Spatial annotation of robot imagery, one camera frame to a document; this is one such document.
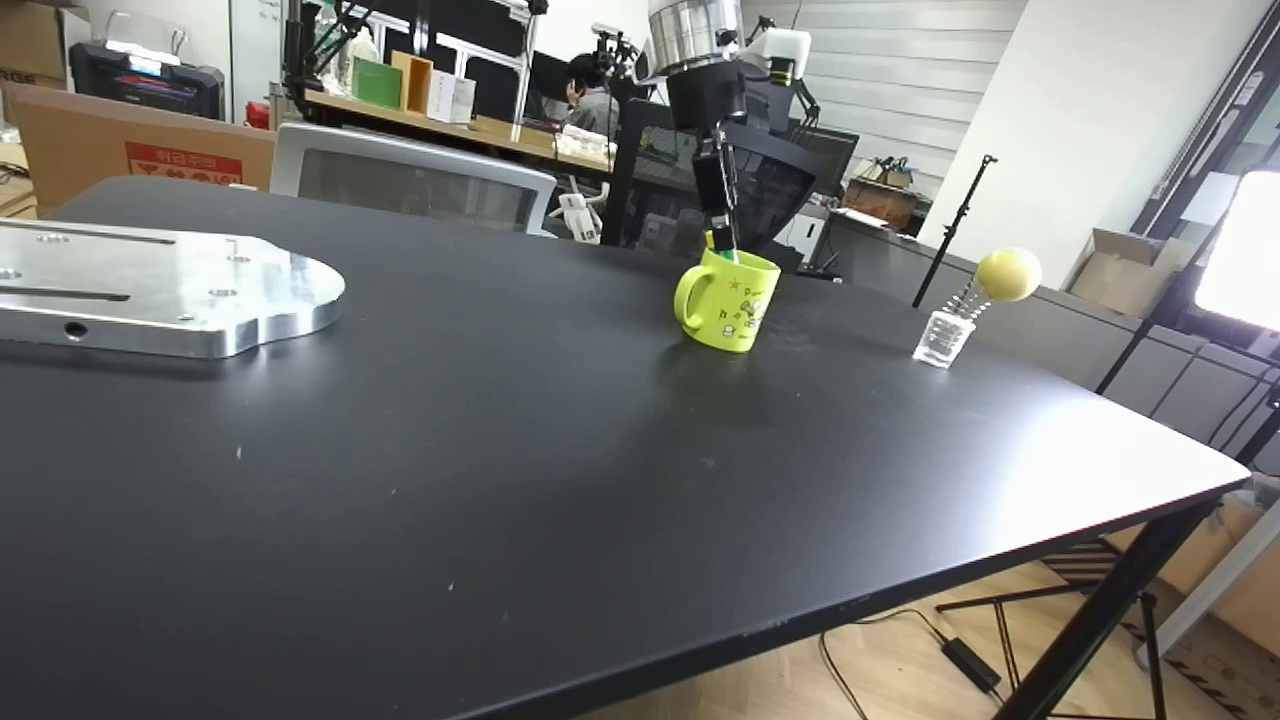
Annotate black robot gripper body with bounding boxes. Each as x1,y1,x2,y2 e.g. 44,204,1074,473
669,64,743,131

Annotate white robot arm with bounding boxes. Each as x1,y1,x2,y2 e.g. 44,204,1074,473
649,0,811,256

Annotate yellow-green ceramic mug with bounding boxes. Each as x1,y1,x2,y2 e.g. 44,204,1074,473
670,254,780,357

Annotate black office chair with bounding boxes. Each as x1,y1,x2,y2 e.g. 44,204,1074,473
602,100,856,273

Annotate wooden desk in background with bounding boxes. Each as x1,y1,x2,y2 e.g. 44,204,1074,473
303,92,612,176

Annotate black tripod pole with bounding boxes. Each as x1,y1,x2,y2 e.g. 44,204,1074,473
911,153,999,309

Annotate yellow ball on bottle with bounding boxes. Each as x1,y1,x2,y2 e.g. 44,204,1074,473
977,249,1044,303

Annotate grey mesh chair back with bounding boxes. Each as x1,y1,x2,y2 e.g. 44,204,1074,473
270,121,556,238

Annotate bright studio light panel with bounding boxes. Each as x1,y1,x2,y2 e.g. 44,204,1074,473
1195,171,1280,333

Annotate black power adapter on floor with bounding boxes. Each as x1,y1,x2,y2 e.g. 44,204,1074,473
941,636,999,697

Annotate black table leg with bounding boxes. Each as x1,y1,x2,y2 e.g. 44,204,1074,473
994,500,1211,720

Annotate black printer on box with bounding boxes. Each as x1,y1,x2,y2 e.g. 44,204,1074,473
68,41,225,121

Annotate brown cardboard box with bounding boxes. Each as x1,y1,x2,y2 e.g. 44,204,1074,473
5,83,275,218

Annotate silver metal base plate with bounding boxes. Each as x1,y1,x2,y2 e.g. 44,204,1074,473
0,222,349,362

